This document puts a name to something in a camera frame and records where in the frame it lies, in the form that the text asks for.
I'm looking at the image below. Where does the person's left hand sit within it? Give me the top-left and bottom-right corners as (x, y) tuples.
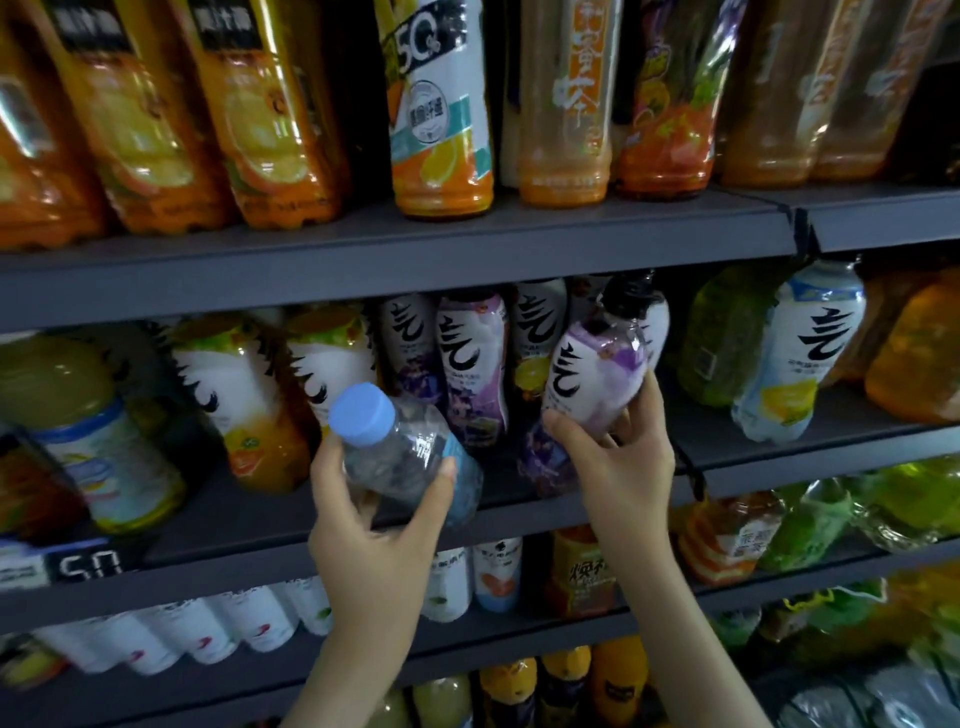
(307, 435), (459, 662)

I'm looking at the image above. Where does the orange squat drink bottle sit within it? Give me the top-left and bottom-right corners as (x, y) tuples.
(864, 270), (960, 426)

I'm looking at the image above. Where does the brushstroke bottle purple fruit print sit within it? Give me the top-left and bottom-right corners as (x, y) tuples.
(519, 274), (672, 498)
(435, 289), (513, 452)

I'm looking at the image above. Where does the row of shelf price tags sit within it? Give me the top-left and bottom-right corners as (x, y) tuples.
(0, 534), (134, 593)

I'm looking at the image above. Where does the dark grey metal shelf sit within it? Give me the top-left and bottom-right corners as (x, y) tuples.
(0, 180), (960, 728)

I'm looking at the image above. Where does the person's right hand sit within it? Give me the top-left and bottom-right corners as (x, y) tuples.
(540, 372), (680, 560)

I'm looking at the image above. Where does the person's left forearm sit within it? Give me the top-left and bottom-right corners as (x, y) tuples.
(285, 645), (437, 728)

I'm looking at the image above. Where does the yellow juice bottle blue label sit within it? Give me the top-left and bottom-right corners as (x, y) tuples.
(0, 333), (188, 536)

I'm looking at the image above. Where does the clear blue water bottle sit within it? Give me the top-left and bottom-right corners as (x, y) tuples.
(328, 382), (486, 530)

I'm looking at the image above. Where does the row of small white bottles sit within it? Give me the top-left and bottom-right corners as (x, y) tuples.
(30, 537), (527, 677)

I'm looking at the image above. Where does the person's right forearm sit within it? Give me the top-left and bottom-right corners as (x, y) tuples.
(600, 532), (774, 728)

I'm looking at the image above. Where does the purple label fruit drink bottle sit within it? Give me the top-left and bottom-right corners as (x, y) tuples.
(615, 0), (752, 203)

